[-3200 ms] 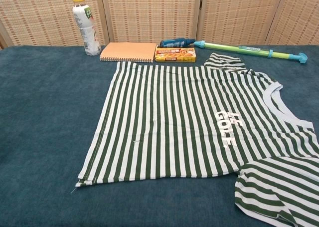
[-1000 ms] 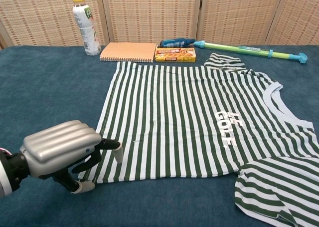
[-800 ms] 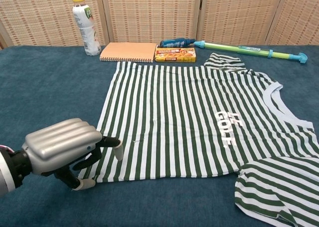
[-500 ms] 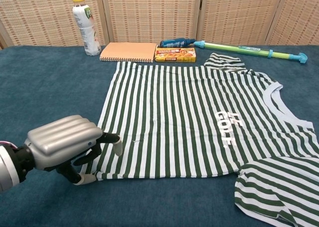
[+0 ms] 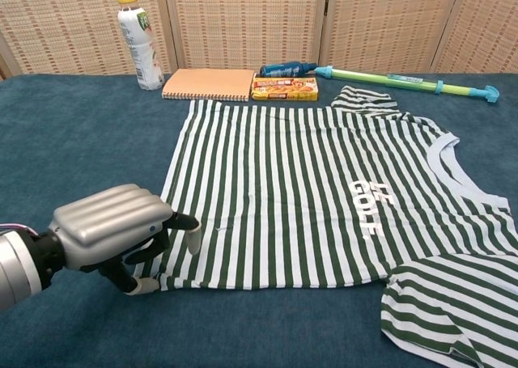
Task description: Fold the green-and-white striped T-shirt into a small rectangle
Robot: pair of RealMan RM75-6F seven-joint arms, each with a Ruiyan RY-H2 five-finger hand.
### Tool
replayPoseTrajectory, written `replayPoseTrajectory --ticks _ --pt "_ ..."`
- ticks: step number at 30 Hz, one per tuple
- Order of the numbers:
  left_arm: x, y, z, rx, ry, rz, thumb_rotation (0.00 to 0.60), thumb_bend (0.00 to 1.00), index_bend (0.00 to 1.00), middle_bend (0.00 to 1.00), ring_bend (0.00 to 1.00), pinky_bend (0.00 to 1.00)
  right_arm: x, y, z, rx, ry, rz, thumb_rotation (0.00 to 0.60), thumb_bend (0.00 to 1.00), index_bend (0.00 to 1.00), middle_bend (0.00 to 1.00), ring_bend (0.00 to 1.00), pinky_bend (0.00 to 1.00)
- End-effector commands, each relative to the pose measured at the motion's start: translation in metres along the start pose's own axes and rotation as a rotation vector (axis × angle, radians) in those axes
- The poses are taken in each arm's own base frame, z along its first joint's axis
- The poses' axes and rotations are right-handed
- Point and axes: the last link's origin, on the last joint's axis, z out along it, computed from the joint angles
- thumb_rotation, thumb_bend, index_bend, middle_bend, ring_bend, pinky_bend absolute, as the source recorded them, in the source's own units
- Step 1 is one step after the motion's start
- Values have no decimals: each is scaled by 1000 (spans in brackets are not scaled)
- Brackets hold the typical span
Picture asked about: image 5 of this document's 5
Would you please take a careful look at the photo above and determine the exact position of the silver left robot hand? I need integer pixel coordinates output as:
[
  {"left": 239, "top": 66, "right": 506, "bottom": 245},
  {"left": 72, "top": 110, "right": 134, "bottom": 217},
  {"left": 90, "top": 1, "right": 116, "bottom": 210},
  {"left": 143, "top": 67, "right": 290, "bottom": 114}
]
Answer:
[{"left": 47, "top": 184, "right": 202, "bottom": 296}]

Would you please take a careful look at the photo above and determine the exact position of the blue table cover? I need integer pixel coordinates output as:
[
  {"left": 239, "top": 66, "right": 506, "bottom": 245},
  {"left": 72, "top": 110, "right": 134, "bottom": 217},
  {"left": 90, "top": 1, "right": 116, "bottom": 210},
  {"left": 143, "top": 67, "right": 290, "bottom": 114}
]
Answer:
[{"left": 0, "top": 72, "right": 518, "bottom": 368}]

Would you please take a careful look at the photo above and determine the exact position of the blue tube bottle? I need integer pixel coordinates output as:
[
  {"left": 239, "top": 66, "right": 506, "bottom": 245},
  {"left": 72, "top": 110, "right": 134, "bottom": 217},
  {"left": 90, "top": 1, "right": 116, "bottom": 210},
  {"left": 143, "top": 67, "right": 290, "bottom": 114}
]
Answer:
[{"left": 259, "top": 61, "right": 319, "bottom": 78}]

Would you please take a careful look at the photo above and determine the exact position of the orange spiral notebook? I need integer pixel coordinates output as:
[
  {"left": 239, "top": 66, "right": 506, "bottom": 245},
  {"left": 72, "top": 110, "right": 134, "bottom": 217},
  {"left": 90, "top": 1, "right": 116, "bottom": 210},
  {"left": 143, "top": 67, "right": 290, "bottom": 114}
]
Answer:
[{"left": 161, "top": 68, "right": 255, "bottom": 102}]

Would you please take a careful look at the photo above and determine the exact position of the woven bamboo folding screen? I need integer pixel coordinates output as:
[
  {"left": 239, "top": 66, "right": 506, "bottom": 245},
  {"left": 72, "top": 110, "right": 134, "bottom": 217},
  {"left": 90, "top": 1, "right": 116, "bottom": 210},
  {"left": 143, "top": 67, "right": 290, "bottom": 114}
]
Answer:
[{"left": 0, "top": 0, "right": 518, "bottom": 78}]

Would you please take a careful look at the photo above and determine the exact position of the green white striped T-shirt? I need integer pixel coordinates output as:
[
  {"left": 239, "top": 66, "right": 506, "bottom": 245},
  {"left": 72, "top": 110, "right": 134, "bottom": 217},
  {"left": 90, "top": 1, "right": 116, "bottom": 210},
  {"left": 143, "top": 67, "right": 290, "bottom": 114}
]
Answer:
[{"left": 135, "top": 85, "right": 518, "bottom": 368}]

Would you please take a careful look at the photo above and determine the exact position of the yellow curry box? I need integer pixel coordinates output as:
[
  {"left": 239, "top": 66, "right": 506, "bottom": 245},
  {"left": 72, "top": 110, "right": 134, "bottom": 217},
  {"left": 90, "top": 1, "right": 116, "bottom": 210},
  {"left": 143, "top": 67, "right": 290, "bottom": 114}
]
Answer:
[{"left": 251, "top": 75, "right": 320, "bottom": 101}]

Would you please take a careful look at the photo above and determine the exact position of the green blue water pump toy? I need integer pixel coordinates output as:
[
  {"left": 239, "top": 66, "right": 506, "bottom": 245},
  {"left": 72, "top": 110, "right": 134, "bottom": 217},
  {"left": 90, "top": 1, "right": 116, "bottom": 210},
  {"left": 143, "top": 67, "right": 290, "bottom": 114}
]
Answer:
[{"left": 313, "top": 65, "right": 500, "bottom": 104}]

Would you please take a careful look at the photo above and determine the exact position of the white drink bottle yellow cap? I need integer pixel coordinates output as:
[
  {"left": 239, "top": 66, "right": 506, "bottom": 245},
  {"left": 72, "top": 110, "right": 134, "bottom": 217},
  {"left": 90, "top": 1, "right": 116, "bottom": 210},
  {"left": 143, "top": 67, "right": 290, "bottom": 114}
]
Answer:
[{"left": 116, "top": 0, "right": 165, "bottom": 91}]

